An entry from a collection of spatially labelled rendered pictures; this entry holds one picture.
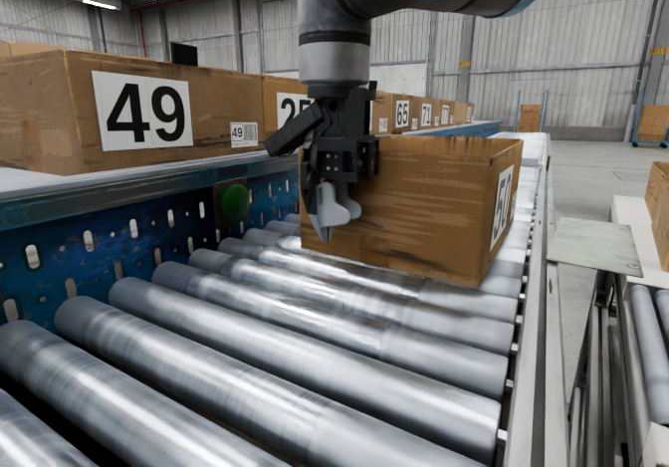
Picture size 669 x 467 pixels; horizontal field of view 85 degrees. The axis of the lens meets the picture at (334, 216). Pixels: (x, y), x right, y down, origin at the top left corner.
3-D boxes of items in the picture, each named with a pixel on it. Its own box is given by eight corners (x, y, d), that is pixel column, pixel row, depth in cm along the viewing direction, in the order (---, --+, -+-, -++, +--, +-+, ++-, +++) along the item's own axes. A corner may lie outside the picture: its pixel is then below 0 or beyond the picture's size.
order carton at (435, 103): (418, 131, 184) (420, 97, 179) (365, 130, 198) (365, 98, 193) (439, 129, 217) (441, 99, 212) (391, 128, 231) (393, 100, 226)
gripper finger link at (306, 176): (311, 217, 48) (309, 149, 46) (301, 216, 49) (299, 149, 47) (329, 209, 52) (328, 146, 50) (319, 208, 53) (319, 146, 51)
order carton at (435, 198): (479, 289, 48) (495, 157, 43) (298, 247, 62) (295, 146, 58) (515, 218, 80) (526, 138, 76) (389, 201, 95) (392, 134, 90)
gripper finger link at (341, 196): (354, 247, 51) (355, 181, 49) (319, 240, 54) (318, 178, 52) (364, 241, 54) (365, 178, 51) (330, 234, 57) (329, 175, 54)
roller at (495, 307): (534, 297, 46) (528, 333, 47) (229, 233, 71) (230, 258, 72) (533, 312, 42) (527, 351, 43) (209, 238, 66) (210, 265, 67)
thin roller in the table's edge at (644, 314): (693, 431, 26) (650, 286, 48) (657, 418, 27) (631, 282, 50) (686, 453, 27) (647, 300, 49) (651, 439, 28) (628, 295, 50)
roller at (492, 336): (523, 382, 40) (527, 368, 36) (191, 280, 64) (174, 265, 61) (529, 339, 42) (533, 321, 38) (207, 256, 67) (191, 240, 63)
